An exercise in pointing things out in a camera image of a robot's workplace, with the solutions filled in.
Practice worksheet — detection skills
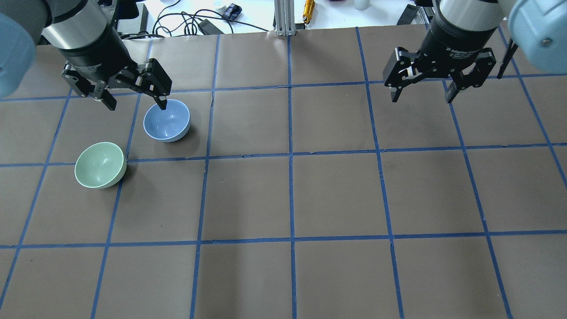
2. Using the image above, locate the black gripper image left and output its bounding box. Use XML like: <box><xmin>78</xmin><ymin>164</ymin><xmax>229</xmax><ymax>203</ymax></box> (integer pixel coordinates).
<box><xmin>59</xmin><ymin>27</ymin><xmax>172</xmax><ymax>111</ymax></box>

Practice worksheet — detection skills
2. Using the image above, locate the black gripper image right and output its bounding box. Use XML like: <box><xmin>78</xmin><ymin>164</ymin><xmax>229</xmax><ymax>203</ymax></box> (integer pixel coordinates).
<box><xmin>383</xmin><ymin>17</ymin><xmax>496</xmax><ymax>103</ymax></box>

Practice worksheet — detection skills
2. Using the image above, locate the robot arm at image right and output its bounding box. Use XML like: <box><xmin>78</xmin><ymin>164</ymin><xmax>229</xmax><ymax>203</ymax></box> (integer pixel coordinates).
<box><xmin>383</xmin><ymin>0</ymin><xmax>567</xmax><ymax>103</ymax></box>

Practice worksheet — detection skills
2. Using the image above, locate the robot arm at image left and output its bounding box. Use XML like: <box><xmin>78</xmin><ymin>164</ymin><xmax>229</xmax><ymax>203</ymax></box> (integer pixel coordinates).
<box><xmin>1</xmin><ymin>0</ymin><xmax>504</xmax><ymax>111</ymax></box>

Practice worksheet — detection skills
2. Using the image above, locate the blue bowl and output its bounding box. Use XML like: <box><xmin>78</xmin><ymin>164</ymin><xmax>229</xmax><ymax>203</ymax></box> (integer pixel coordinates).
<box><xmin>143</xmin><ymin>100</ymin><xmax>191</xmax><ymax>143</ymax></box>

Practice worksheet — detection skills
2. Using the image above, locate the green bowl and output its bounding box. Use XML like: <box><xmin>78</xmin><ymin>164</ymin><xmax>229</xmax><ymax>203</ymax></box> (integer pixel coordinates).
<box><xmin>74</xmin><ymin>142</ymin><xmax>126</xmax><ymax>189</ymax></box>

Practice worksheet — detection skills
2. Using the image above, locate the black flat bar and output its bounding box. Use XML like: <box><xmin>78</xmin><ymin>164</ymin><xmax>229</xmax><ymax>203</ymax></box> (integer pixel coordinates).
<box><xmin>138</xmin><ymin>2</ymin><xmax>148</xmax><ymax>34</ymax></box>

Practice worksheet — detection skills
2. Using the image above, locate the black power adapter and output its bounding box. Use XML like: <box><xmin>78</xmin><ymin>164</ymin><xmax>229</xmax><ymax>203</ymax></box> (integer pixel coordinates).
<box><xmin>197</xmin><ymin>19</ymin><xmax>224</xmax><ymax>35</ymax></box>

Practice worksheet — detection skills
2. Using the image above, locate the white cup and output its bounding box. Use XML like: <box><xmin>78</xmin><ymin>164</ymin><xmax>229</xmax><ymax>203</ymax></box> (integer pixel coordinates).
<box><xmin>353</xmin><ymin>0</ymin><xmax>370</xmax><ymax>11</ymax></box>

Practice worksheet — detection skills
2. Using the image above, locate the small black device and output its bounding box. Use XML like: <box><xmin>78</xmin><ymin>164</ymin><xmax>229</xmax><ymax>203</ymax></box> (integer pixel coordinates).
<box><xmin>221</xmin><ymin>3</ymin><xmax>242</xmax><ymax>21</ymax></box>

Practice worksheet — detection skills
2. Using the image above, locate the yellow cylindrical tool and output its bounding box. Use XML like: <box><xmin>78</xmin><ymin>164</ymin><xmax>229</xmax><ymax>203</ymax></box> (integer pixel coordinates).
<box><xmin>302</xmin><ymin>0</ymin><xmax>316</xmax><ymax>24</ymax></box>

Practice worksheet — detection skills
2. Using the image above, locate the black cable chain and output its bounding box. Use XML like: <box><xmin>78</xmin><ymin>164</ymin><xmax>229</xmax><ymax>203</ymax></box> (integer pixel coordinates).
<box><xmin>497</xmin><ymin>39</ymin><xmax>519</xmax><ymax>80</ymax></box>

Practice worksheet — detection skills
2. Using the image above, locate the black cable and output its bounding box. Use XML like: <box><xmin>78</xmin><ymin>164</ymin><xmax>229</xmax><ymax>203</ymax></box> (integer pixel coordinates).
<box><xmin>116</xmin><ymin>0</ymin><xmax>271</xmax><ymax>39</ymax></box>

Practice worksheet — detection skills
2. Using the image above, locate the aluminium extrusion post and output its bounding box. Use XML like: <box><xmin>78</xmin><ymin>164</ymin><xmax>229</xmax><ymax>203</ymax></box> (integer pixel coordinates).
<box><xmin>274</xmin><ymin>0</ymin><xmax>296</xmax><ymax>36</ymax></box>

